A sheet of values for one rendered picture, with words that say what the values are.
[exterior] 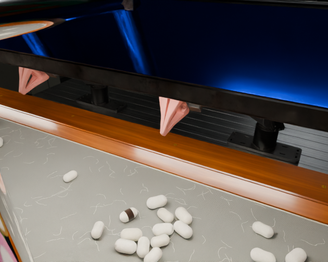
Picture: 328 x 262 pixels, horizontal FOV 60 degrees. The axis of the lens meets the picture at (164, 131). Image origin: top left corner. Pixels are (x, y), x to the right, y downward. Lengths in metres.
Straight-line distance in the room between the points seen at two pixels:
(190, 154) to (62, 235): 0.30
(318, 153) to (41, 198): 0.72
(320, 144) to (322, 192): 0.36
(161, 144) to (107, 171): 0.14
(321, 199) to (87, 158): 0.49
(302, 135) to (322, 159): 0.13
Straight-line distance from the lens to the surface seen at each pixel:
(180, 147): 0.66
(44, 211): 0.58
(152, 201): 0.53
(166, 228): 0.49
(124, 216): 0.52
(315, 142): 0.96
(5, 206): 0.20
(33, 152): 0.75
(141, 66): 0.23
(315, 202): 0.59
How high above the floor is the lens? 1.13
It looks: 31 degrees down
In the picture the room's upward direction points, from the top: straight up
